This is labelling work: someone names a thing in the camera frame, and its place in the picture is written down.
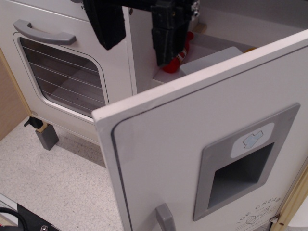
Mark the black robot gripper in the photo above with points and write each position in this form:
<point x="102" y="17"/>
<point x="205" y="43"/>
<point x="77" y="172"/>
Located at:
<point x="170" y="23"/>

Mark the white toy fridge door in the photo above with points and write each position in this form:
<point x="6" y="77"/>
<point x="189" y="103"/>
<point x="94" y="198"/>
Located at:
<point x="152" y="142"/>

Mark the grey box inside fridge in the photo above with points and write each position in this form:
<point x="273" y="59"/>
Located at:
<point x="207" y="61"/>

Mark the red toy ketchup bottle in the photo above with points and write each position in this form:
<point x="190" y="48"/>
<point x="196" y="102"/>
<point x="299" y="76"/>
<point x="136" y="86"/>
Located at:
<point x="176" y="62"/>

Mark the wooden shelf support block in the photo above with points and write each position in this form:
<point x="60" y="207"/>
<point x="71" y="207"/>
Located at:
<point x="200" y="28"/>

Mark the oven temperature knob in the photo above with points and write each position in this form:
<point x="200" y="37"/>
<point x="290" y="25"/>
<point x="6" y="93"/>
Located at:
<point x="76" y="1"/>

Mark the white toy oven door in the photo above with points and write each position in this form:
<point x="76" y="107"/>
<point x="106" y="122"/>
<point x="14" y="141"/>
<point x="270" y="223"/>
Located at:
<point x="62" y="84"/>

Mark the black clamp on leg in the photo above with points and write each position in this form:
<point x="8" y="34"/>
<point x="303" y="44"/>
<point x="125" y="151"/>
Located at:
<point x="34" y="122"/>

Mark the grey kitchen leg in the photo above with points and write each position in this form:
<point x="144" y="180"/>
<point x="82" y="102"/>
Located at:
<point x="48" y="137"/>

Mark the grey ice dispenser panel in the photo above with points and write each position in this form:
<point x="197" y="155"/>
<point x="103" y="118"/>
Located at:
<point x="241" y="162"/>

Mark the grey oven door handle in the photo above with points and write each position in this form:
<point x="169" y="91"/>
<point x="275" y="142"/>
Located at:
<point x="62" y="38"/>

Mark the grey fridge door handle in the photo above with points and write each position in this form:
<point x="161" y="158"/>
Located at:
<point x="165" y="218"/>

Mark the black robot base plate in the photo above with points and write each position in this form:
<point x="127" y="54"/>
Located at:
<point x="34" y="222"/>

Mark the wooden side post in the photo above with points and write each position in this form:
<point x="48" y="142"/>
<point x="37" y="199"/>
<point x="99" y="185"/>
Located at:
<point x="293" y="203"/>

